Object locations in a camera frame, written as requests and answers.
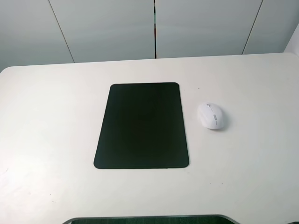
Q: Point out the white wireless computer mouse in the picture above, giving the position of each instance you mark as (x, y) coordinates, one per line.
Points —
(211, 116)

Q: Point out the black rectangular mouse pad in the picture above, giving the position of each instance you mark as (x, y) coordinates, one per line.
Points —
(143, 128)

